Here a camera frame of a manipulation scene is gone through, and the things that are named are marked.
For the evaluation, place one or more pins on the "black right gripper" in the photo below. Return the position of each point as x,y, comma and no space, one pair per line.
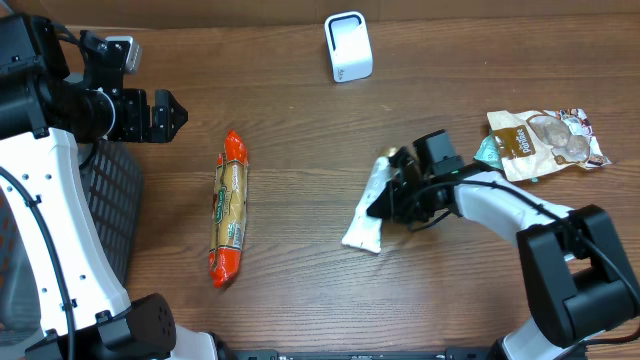
400,187

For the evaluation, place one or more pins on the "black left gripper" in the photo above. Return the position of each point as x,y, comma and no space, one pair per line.
150,116

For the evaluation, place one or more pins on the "white gold-capped cream tube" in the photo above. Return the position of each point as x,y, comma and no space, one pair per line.
364,232

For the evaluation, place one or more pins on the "orange spaghetti packet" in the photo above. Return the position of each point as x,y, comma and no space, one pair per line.
229,213

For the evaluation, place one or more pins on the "teal wet wipes pack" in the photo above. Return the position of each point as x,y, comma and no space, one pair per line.
488,153

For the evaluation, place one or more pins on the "beige grain snack pouch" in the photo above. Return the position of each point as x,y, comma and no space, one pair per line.
536,143

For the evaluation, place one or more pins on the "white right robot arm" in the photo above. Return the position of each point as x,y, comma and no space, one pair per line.
578,279

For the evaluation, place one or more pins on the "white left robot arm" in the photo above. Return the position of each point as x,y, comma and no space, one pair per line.
59,91

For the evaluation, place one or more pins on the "white barcode scanner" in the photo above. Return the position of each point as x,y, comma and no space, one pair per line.
349,47

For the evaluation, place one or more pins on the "grey plastic shopping basket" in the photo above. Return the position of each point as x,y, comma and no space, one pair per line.
112,182

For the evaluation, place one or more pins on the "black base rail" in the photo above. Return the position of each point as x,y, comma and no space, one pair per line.
455,353

